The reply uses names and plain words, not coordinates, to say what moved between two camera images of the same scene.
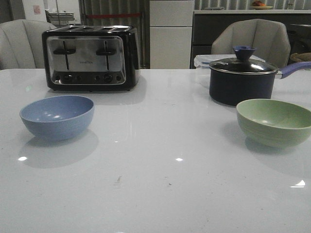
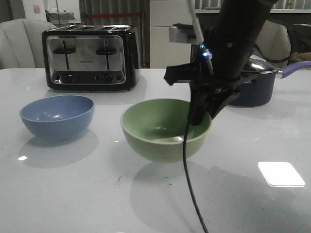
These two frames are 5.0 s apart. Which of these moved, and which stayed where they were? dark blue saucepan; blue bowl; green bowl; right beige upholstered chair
Moved: green bowl
Stayed: dark blue saucepan; blue bowl; right beige upholstered chair
